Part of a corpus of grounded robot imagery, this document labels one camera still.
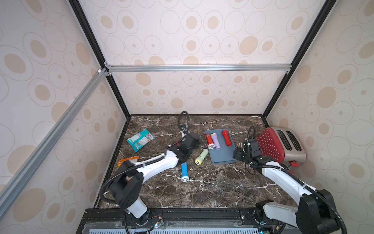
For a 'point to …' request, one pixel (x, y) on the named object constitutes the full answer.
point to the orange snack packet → (133, 159)
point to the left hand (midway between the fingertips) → (198, 137)
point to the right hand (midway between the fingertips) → (243, 152)
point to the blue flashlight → (184, 172)
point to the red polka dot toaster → (282, 145)
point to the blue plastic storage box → (225, 155)
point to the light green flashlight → (198, 161)
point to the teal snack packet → (140, 140)
